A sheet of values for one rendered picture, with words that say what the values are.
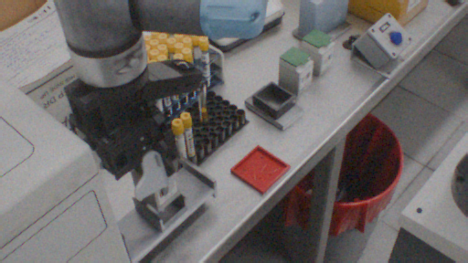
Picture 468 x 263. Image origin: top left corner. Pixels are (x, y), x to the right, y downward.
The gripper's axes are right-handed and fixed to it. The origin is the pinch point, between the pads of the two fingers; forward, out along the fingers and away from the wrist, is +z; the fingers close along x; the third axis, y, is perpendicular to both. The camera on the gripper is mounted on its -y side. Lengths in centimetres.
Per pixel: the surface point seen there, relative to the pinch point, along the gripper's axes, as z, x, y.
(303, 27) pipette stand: 9.3, -10.5, -47.0
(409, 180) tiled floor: 100, 3, -100
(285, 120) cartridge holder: 11.0, 1.2, -26.9
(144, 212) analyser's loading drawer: 6.6, -0.4, 2.6
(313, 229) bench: 54, 4, -36
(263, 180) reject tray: 12.2, 5.8, -15.7
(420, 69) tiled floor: 100, -23, -154
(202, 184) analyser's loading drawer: 8.4, 1.4, -6.9
